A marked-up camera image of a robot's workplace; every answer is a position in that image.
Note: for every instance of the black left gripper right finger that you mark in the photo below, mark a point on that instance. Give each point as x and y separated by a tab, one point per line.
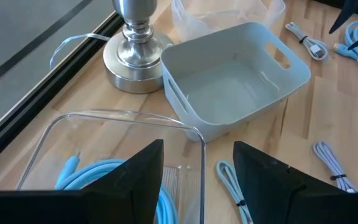
291	199

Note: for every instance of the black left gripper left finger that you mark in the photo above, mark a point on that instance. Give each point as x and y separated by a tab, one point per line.
73	208

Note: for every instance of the clear rigid plastic container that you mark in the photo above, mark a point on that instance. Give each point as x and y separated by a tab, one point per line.
179	174

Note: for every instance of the grey plastic bin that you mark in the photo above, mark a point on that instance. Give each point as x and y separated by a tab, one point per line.
228	93

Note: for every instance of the frosted translucent plastic bin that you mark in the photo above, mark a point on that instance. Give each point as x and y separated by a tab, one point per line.
197	18

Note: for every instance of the silver lamp with white shade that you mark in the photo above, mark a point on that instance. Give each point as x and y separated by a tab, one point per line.
132	62

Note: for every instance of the black aluminium table frame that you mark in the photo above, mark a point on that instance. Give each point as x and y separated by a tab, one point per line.
26	109

